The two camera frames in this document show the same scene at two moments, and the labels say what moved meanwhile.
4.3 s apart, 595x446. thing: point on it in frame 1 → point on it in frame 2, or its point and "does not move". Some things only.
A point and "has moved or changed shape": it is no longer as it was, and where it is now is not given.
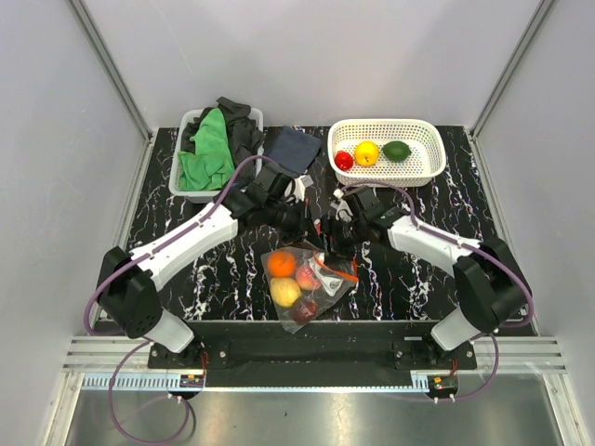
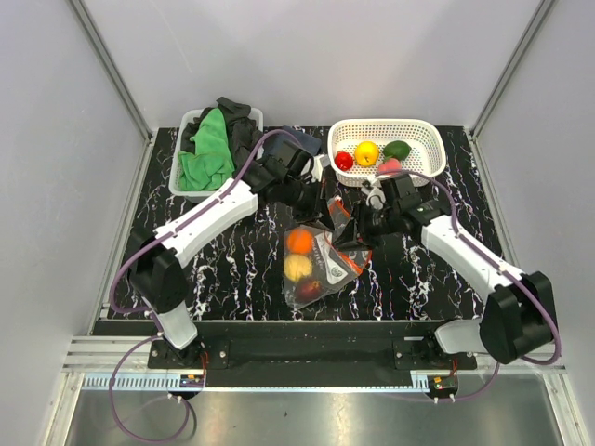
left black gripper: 302,231 → 322,216
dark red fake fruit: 304,311 → 310,291
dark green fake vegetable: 396,151 does not move
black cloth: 244,137 does not move
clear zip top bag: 302,283 has moved or changed shape
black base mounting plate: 323,354 does not move
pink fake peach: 307,280 → 390,167
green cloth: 212,163 does not move
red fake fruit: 343,160 does not move
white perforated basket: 421,137 does not move
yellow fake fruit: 284,291 → 297,266
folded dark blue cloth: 292,148 does not move
